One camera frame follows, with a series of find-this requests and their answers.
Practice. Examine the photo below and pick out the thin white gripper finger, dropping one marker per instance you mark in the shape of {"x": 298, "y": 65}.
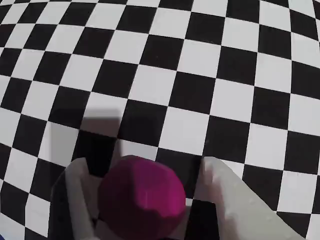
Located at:
{"x": 77, "y": 200}

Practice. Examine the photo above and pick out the pink faceted ball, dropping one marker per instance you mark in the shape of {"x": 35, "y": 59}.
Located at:
{"x": 142, "y": 195}

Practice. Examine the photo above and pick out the black white checkered cloth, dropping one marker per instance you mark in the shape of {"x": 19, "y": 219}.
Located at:
{"x": 175, "y": 62}

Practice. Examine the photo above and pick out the wide white gripper finger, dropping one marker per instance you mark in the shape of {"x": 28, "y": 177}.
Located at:
{"x": 240, "y": 212}

